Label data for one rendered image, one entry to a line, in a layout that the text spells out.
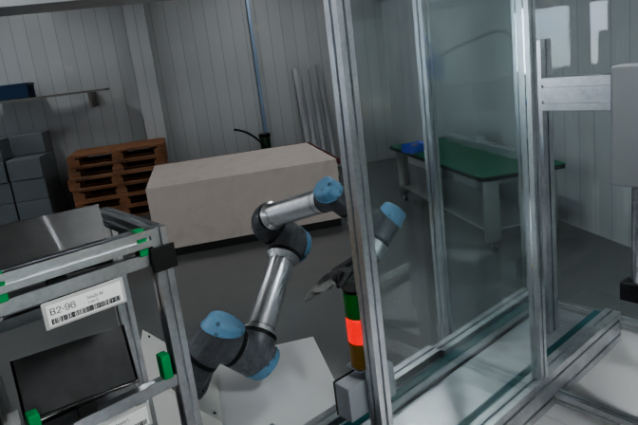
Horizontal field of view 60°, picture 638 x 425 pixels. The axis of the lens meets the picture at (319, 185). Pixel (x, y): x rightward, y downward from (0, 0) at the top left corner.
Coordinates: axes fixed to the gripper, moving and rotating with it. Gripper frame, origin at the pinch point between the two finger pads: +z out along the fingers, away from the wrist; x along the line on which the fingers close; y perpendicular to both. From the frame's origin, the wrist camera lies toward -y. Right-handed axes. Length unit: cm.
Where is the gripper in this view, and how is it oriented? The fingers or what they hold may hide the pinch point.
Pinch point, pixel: (326, 315)
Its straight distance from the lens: 154.5
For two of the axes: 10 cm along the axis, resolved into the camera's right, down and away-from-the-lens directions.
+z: -5.4, 8.2, -2.0
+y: 3.0, -0.4, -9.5
